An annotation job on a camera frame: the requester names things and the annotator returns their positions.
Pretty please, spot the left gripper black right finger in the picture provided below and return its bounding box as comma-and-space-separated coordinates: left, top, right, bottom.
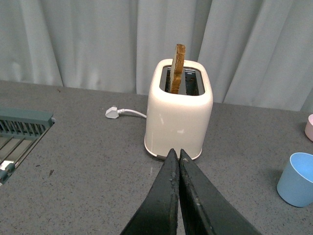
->
179, 149, 260, 235

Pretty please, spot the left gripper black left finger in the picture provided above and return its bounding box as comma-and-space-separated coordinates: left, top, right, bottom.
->
121, 149, 179, 235

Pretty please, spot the light blue plastic cup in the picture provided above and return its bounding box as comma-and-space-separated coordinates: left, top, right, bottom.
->
277, 152, 313, 207

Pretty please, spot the cream white toaster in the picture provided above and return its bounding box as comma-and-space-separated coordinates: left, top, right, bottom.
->
144, 59, 213, 160

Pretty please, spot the white power plug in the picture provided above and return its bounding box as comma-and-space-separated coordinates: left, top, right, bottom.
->
105, 106, 121, 119

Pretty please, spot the pink plastic bowl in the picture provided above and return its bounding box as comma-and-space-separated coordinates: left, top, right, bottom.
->
305, 114, 313, 141

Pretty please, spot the toasted bread slice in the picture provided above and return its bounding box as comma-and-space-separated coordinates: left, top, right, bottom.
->
170, 44, 185, 94

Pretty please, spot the green dish rack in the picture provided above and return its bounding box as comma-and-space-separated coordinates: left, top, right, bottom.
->
0, 107, 55, 185

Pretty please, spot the grey white curtain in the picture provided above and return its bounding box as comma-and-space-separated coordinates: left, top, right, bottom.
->
0, 0, 313, 112

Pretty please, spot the white power cable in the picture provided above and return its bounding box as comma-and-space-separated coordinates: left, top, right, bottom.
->
119, 109, 147, 118

